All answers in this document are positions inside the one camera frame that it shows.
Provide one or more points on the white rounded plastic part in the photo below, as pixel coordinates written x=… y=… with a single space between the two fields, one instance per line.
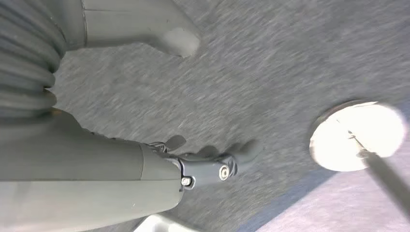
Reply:
x=160 y=225

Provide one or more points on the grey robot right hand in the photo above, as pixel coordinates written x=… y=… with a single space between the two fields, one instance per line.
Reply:
x=80 y=166

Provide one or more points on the floor stand round white base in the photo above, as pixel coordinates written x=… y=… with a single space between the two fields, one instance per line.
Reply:
x=336 y=144

